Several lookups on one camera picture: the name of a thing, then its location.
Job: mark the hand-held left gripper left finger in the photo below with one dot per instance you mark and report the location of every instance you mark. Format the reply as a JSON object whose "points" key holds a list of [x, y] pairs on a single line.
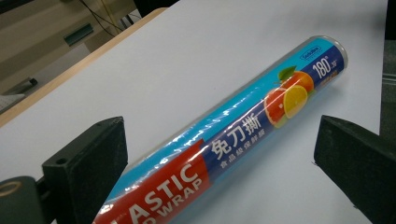
{"points": [[90, 168]]}

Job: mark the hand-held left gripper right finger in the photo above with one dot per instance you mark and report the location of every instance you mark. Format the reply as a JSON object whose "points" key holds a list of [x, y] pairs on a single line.
{"points": [[358, 161]]}

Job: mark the blue plastic wrap roll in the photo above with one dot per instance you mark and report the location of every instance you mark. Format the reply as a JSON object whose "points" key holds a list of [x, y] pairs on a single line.
{"points": [[218, 137]]}

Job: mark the green wall plate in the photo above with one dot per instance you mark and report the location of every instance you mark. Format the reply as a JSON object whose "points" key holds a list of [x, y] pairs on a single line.
{"points": [[78, 34]]}

